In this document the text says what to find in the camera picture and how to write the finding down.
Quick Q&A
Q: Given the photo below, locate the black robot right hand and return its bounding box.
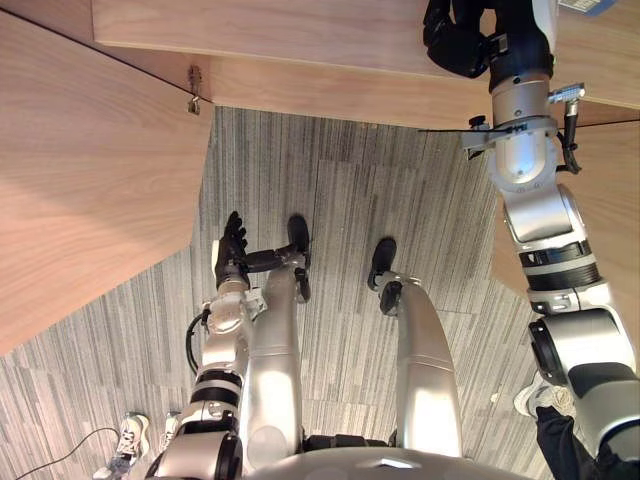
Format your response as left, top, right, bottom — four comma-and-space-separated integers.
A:
422, 0, 559, 92

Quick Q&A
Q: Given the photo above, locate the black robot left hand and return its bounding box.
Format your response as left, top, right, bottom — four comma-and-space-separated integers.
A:
211, 210, 250, 292

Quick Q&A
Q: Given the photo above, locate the light wooden cabinet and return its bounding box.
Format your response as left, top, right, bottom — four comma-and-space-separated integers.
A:
92, 0, 640, 326

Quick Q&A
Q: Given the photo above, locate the light wooden cabinet door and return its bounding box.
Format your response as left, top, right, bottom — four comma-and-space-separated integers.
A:
0, 9, 217, 357

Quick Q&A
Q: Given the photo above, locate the silver robot left leg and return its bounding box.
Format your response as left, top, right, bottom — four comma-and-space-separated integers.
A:
238, 214, 314, 474

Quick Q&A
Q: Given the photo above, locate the silver robot leg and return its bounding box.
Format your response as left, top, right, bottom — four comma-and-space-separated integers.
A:
238, 214, 314, 474
367, 237, 464, 459

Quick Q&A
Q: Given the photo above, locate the metal key in lock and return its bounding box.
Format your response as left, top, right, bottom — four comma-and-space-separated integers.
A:
186, 64, 203, 115

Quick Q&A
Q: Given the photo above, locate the person's foot in white shoe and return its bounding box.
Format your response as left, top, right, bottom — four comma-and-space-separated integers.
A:
92, 411, 152, 480
513, 372, 579, 419
158, 409, 182, 452

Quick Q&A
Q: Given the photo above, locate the silver robot right leg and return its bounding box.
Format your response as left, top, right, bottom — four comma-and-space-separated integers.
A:
367, 237, 464, 459

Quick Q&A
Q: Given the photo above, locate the silver robot torso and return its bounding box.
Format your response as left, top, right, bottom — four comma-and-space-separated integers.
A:
243, 433, 551, 480

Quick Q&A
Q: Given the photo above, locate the person's leg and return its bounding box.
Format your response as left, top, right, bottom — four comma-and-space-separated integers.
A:
534, 404, 640, 480

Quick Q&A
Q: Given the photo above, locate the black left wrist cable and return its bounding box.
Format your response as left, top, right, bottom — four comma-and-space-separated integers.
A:
185, 308, 212, 376

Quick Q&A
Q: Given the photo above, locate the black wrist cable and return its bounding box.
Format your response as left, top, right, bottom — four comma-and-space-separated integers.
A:
185, 308, 212, 376
547, 82, 587, 176

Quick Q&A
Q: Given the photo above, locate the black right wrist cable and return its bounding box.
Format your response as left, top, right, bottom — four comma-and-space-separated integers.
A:
547, 82, 587, 176

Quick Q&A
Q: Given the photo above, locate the thin black floor cable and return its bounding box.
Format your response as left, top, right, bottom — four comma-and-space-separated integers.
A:
14, 427, 122, 480

